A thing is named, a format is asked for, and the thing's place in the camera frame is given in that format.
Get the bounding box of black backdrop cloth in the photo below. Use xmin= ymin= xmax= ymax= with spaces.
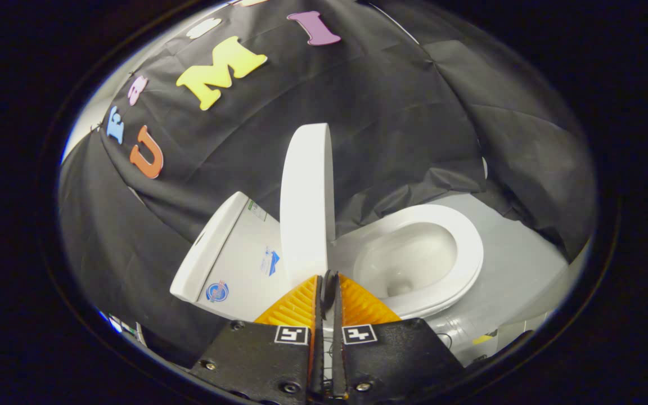
xmin=57 ymin=0 xmax=599 ymax=367

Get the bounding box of white toilet lid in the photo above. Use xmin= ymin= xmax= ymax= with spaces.
xmin=279 ymin=123 xmax=340 ymax=313

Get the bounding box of white toilet seat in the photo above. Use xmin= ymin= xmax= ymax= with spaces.
xmin=328 ymin=204 xmax=485 ymax=317

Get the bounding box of white toilet bowl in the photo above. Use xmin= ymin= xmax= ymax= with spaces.
xmin=352 ymin=222 xmax=499 ymax=361

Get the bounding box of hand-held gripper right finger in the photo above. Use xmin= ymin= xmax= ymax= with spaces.
xmin=332 ymin=273 xmax=466 ymax=403

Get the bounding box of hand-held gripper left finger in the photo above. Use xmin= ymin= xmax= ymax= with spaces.
xmin=189 ymin=274 xmax=325 ymax=403

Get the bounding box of white toilet tank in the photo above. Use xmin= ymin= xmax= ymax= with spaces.
xmin=169 ymin=191 xmax=298 ymax=322

